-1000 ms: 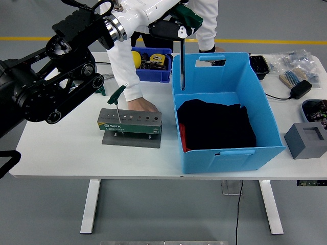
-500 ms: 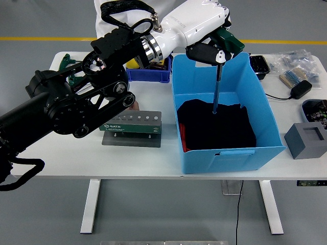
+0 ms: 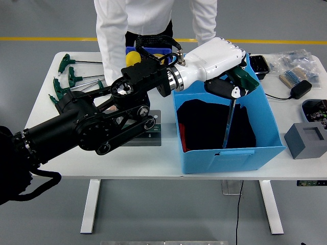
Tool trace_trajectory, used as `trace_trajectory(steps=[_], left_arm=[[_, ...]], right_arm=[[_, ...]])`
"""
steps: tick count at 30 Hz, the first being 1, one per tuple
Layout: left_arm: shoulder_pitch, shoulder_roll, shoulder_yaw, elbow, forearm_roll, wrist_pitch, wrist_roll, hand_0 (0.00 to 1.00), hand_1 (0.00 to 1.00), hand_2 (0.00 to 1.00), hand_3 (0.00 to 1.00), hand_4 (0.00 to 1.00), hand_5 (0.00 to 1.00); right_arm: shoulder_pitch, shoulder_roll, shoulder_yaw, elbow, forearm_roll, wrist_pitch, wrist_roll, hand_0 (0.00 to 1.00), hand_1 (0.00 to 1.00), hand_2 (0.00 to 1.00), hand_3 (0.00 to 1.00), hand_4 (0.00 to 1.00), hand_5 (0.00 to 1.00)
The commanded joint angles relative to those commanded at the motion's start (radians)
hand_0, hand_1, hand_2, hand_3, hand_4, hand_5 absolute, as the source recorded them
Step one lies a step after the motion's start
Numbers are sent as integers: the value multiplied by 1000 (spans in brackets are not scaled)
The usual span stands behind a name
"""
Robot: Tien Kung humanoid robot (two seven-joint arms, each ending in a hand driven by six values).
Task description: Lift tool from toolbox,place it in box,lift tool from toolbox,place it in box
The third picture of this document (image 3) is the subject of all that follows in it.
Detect black adapter cord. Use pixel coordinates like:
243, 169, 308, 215
265, 93, 293, 101

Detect yellow ball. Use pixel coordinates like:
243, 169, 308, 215
126, 51, 142, 67

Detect clear bags of resistors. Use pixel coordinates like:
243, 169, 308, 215
269, 48, 323, 89

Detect light blue storage box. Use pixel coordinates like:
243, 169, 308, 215
170, 52, 287, 176

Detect table height control panel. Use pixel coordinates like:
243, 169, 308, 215
296, 180, 327, 187

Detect black power adapter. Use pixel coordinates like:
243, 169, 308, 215
289, 80, 313, 100

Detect black cloth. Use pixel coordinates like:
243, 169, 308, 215
176, 99, 257, 151

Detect small blue parts bin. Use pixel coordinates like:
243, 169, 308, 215
125, 46, 172, 64

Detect large green T-handle hex key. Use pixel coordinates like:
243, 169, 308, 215
222, 65, 261, 149

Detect taped resistor strip bundle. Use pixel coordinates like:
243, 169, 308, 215
278, 67, 310, 89

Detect hanging black cable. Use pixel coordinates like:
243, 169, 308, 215
235, 180, 244, 245

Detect grey foam block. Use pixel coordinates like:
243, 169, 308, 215
284, 122, 327, 161

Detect green metal hex key stand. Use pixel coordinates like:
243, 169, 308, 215
112, 109, 162, 147

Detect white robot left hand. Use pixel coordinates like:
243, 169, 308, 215
176, 37, 250, 100

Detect dark electronic parts pile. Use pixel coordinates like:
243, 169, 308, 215
306, 101, 327, 130

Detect black plastic tray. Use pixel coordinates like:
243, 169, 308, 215
249, 55, 271, 81

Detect clear plastic bracket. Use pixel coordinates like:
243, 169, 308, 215
221, 180, 243, 196

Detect red cloth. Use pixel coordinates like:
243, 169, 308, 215
178, 124, 191, 154

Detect blue-grey parts tray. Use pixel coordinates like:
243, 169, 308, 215
301, 99, 327, 123

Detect white table leg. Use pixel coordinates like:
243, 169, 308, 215
80, 179, 102, 235
258, 180, 284, 235

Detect person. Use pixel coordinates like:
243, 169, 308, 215
94, 0, 218, 87

